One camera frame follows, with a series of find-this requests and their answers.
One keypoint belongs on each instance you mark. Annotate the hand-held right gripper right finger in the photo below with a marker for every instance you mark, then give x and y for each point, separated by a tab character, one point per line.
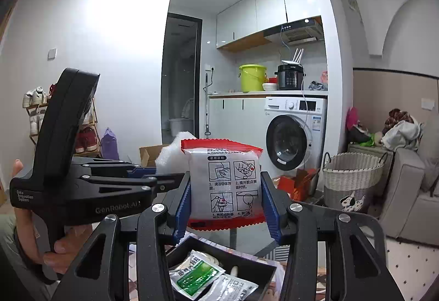
273	210

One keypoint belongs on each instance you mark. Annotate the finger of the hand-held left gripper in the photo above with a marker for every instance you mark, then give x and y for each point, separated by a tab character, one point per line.
140	171
161	184

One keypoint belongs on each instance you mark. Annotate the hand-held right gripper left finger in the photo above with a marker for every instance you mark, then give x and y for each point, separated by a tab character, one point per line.
181	210

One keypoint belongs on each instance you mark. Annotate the white foam piece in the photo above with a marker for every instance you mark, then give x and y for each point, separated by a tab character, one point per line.
169	155

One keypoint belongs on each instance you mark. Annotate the red and white packet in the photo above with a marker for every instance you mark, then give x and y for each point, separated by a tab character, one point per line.
226	181

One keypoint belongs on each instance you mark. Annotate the black cardboard box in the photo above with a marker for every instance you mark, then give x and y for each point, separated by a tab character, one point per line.
260	266

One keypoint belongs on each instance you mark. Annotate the green and white packet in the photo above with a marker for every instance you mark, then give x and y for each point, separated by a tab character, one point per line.
195	275

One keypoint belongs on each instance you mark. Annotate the white printed packet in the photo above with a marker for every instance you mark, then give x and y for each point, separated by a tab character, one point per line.
233	289

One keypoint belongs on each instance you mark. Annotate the person's left forearm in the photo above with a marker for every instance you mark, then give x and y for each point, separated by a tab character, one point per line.
7	242

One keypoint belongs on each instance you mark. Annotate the person's left hand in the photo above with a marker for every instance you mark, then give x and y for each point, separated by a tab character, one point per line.
67	248

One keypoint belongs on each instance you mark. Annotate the brown cardboard box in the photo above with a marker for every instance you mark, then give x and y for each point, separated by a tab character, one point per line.
149	154

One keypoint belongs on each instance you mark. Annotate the wooden shoe rack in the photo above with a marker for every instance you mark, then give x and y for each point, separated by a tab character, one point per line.
89	136

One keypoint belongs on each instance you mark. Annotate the red open carton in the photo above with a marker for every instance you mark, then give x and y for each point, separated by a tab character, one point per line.
296	184

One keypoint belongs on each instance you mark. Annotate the purple bag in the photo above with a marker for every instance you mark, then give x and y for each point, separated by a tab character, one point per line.
109	146

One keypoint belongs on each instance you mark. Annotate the white foam scrap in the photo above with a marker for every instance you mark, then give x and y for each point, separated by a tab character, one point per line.
235	270

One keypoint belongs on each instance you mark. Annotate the white toilet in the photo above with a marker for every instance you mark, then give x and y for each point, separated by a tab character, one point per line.
187	112

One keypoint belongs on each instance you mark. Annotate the white washing machine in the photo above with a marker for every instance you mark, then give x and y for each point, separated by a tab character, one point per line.
295	133

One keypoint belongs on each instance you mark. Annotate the white wicker basket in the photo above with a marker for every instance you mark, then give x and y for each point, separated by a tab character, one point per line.
353	181

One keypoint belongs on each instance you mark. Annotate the mop with metal pole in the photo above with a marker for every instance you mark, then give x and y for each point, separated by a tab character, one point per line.
206	105

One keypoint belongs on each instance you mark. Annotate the glass bathroom door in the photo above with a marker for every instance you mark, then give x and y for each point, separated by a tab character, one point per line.
180	81

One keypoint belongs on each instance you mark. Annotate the white counter cabinet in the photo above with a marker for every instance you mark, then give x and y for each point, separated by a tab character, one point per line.
236	119

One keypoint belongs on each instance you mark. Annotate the pink and green bags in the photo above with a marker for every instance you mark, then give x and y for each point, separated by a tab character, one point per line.
358	127

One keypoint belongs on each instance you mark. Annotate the white bowl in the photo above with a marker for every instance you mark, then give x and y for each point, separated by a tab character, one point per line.
270	86

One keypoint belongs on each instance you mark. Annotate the crumpled cloth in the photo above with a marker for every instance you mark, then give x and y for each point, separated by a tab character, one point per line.
317	85

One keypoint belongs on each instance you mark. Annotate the black pressure cooker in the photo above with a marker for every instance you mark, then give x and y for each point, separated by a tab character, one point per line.
291	78

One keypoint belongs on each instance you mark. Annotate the yellow-green bucket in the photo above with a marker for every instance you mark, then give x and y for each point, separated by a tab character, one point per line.
252	78

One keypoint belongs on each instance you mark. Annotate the grey sofa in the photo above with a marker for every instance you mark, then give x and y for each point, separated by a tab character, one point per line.
411	198

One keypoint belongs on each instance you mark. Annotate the dotted floor rug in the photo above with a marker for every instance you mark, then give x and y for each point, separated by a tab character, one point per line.
401	270

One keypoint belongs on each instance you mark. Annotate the pile of clothes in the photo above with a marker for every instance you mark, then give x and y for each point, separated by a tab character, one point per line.
401	129

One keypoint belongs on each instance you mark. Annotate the white router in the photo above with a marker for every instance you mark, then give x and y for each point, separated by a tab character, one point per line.
295	57

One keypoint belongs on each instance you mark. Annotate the range hood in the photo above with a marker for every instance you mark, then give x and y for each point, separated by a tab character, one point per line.
298	31

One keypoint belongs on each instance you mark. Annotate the white light switch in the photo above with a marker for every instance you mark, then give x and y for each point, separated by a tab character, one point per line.
52	53

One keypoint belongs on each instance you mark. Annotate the white wall socket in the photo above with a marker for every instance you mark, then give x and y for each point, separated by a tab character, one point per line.
428	104

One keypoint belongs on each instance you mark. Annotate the white wall cabinets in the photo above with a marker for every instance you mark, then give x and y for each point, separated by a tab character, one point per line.
267	9

